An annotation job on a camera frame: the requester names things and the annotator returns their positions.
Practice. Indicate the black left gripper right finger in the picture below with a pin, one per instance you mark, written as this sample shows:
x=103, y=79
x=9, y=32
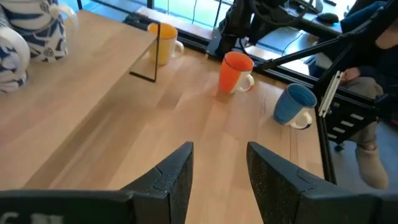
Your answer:
x=273, y=186

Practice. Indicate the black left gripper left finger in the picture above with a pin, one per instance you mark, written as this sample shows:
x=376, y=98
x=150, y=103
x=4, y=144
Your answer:
x=168, y=186

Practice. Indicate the blue white coffee mug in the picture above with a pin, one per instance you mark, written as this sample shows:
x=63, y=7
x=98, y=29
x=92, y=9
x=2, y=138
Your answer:
x=287, y=105

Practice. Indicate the orange white coffee mug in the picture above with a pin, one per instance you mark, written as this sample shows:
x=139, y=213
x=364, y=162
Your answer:
x=230, y=74

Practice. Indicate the yellow white coffee mug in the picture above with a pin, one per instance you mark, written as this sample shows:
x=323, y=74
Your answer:
x=163, y=46

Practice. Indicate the blue white floral mug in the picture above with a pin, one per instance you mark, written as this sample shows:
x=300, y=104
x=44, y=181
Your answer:
x=9, y=62

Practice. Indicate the white blue striped mug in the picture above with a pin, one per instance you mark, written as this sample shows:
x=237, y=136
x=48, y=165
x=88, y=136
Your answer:
x=37, y=31

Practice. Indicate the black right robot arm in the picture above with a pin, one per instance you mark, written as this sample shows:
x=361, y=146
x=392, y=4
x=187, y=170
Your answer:
x=239, y=21

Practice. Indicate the black panel white labels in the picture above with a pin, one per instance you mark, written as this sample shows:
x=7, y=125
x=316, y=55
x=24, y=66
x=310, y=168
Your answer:
x=348, y=121

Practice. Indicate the person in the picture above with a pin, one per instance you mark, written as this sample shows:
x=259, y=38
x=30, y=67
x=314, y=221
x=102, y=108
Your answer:
x=367, y=90

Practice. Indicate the person's hand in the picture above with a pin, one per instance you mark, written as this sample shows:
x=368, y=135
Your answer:
x=349, y=74

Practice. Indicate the black computer mouse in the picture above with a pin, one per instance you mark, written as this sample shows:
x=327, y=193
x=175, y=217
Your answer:
x=328, y=17

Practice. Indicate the white metal bracket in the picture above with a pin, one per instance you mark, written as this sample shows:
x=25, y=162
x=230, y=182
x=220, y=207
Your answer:
x=329, y=93

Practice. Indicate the wooden shelf black frame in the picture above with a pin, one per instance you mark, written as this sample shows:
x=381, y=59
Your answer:
x=77, y=93

